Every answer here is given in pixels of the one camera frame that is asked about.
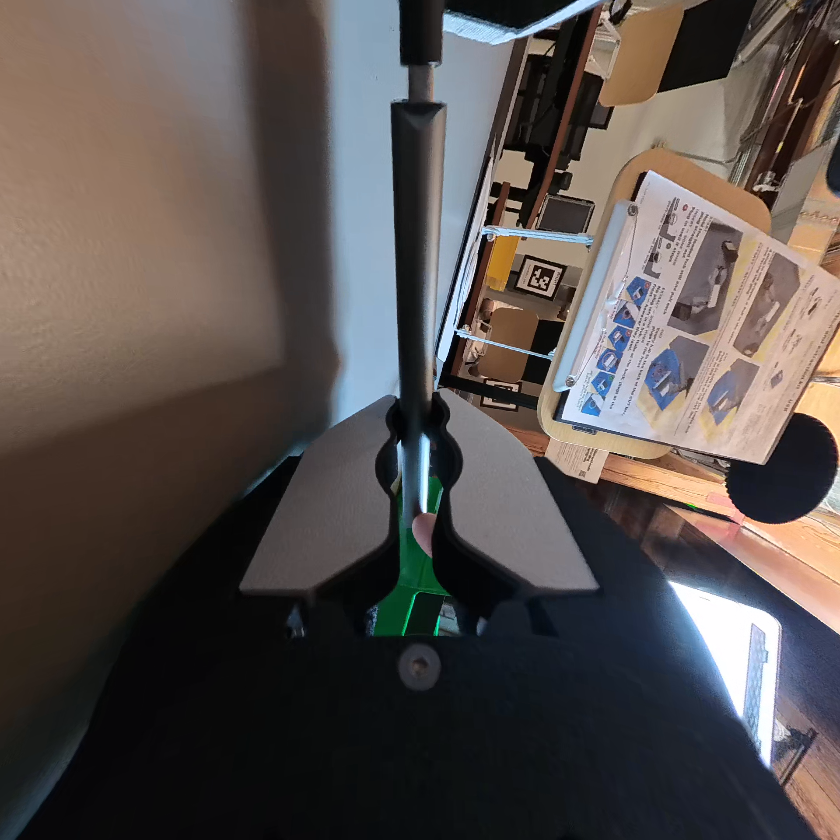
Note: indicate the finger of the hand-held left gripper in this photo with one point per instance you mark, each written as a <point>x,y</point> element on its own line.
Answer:
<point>479,27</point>

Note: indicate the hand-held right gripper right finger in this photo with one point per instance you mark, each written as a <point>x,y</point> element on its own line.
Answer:
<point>512,525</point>

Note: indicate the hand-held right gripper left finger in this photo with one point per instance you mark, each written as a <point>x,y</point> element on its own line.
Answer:
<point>321,518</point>

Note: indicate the grey usb hub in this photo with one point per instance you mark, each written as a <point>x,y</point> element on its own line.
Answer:
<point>417,262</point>

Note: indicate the person's right hand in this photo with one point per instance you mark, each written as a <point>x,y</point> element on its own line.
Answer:
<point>425,535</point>

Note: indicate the green plastic bin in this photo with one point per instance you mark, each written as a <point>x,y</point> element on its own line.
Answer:
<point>410,613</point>

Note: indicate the black white tag sign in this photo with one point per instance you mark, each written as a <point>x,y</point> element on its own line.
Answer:
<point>500,394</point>
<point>539,277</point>

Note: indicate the plywood board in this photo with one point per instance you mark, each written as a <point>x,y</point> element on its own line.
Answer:
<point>636,59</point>

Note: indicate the black fabric panel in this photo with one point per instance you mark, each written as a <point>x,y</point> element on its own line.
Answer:
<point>709,39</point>

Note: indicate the yellow panel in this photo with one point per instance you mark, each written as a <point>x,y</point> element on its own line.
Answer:
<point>502,262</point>

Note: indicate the silver open laptop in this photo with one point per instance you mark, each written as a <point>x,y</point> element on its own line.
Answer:
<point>722,643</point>

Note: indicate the instruction sheet on wooden stand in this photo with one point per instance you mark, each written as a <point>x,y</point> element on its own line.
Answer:
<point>695,174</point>

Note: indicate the black round pad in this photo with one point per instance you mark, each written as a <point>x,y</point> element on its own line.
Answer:
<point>781,472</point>

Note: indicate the printed instruction sheet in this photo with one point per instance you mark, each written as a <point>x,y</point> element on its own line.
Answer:
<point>722,328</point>

